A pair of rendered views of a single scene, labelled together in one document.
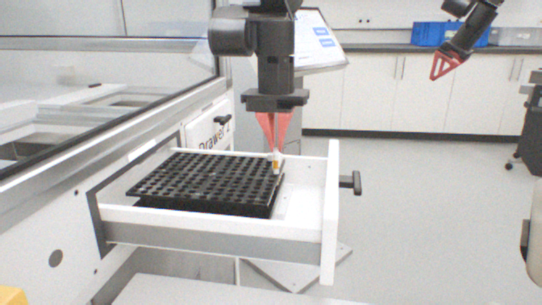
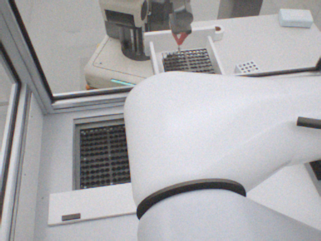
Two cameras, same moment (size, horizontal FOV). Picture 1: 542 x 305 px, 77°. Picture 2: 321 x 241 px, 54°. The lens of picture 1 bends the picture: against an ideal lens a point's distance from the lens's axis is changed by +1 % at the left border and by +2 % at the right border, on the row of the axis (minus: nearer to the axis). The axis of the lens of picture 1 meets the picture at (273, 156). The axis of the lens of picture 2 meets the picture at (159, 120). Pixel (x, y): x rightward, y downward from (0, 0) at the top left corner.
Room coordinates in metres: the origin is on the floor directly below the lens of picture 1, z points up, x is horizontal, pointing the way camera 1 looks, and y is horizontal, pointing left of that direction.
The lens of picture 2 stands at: (0.91, 0.86, 1.72)
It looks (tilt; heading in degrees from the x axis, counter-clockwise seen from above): 53 degrees down; 251
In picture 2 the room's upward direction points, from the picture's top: straight up
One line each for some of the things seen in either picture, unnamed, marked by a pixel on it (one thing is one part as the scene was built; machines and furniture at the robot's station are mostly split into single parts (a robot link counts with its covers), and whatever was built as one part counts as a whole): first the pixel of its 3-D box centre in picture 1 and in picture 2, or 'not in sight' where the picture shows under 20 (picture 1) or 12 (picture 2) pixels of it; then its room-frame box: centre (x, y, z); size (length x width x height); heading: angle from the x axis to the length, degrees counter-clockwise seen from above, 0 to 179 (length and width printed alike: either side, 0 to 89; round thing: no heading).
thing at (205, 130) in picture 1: (212, 130); not in sight; (0.86, 0.16, 0.87); 0.29 x 0.02 x 0.11; 170
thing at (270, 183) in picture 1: (272, 180); not in sight; (0.51, 0.00, 0.90); 0.18 x 0.02 x 0.01; 170
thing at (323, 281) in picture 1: (331, 198); not in sight; (0.49, -0.09, 0.87); 0.29 x 0.02 x 0.11; 170
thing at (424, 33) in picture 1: (448, 33); not in sight; (3.53, -1.70, 1.01); 0.61 x 0.41 x 0.22; 83
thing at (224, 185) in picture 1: (214, 190); not in sight; (0.53, 0.10, 0.87); 0.22 x 0.18 x 0.06; 80
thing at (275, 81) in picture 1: (276, 80); not in sight; (0.53, 0.00, 1.06); 0.10 x 0.07 x 0.07; 80
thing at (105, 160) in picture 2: not in sight; (110, 160); (0.89, 0.36, 0.87); 0.22 x 0.18 x 0.06; 80
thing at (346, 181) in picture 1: (348, 181); not in sight; (0.49, -0.12, 0.91); 0.07 x 0.04 x 0.01; 170
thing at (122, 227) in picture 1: (210, 192); not in sight; (0.53, 0.11, 0.86); 0.40 x 0.26 x 0.06; 80
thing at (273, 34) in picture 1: (272, 38); not in sight; (0.54, 0.00, 1.12); 0.07 x 0.06 x 0.07; 75
